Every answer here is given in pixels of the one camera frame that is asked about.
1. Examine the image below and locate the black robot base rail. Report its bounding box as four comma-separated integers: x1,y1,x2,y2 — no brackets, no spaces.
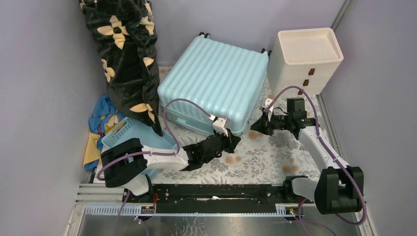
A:
122,184,303,218

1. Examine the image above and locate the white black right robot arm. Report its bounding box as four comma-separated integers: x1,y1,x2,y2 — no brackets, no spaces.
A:
250,98,367,214

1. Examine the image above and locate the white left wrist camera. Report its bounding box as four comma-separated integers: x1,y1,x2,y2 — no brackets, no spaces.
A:
209,114,230,137

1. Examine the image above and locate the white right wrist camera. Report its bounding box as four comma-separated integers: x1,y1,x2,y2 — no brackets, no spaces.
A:
262,98,274,114

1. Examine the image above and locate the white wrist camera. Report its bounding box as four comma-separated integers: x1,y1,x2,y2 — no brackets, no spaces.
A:
209,114,230,137
262,98,274,114

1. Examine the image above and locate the floral patterned floor mat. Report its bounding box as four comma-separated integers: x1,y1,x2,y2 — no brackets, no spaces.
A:
151,80,320,184

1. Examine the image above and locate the blue yellow cloth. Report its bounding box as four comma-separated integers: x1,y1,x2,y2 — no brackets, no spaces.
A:
83,95,125,172

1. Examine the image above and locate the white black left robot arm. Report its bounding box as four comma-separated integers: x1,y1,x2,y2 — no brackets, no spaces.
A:
96,132,241,202

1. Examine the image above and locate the light blue perforated plastic basket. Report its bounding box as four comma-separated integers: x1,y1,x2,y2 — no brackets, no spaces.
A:
101,117,178,177

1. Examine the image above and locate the white three-drawer storage cabinet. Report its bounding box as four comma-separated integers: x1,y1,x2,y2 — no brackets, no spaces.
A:
267,28,344,98

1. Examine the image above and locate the light blue ribbed suitcase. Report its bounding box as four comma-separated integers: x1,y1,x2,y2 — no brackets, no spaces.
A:
157,34,270,136

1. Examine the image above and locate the black floral plush blanket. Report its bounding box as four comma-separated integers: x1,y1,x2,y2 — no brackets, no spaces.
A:
79,0,163,136

